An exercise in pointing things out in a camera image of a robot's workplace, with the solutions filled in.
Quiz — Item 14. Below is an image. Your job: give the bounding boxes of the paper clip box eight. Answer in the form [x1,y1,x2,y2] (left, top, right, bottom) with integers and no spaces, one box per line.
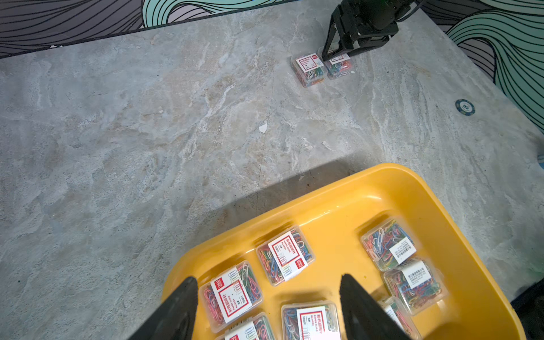
[378,296,422,339]

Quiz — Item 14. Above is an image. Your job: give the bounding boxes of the small dark round token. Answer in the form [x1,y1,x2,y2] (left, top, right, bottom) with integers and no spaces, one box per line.
[455,99,475,116]

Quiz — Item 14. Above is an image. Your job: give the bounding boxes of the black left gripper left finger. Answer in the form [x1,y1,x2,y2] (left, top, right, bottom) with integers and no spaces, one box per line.
[129,276,198,340]

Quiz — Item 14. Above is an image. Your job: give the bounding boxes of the yellow plastic tray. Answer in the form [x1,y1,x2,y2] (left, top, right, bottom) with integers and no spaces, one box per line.
[162,164,525,339]

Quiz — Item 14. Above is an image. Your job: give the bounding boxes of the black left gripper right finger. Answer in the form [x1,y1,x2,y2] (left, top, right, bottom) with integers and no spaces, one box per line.
[339,273,409,340]

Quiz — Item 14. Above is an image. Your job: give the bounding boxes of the paper clip box seven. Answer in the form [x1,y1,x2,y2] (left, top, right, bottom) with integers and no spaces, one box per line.
[281,300,341,340]

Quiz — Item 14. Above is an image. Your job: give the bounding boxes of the paper clip box one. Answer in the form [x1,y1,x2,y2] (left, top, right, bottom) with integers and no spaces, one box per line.
[324,53,353,79]

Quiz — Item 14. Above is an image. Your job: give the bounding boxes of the paper clip box six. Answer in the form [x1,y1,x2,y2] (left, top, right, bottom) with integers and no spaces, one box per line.
[217,313,276,340]

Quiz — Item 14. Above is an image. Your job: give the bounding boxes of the paper clip box five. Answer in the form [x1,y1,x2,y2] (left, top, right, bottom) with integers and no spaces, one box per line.
[256,226,316,286]

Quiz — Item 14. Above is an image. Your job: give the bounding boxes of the paper clip box three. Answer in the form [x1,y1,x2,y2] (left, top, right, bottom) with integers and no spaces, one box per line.
[291,53,326,88]

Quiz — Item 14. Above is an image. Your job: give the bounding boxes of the paper clip box nine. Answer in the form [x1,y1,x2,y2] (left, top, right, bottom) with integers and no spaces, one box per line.
[361,218,417,272]

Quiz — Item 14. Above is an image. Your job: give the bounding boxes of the paper clip box four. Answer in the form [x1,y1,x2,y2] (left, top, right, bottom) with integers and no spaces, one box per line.
[199,261,264,334]

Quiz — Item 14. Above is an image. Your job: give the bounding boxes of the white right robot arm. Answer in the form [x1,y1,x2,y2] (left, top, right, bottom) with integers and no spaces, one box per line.
[320,0,425,62]

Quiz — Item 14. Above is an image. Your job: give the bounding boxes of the paper clip box ten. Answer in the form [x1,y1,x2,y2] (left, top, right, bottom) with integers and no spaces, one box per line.
[382,257,448,315]

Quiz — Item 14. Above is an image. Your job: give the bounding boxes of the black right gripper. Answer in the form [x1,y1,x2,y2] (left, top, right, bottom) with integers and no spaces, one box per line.
[322,0,414,62]

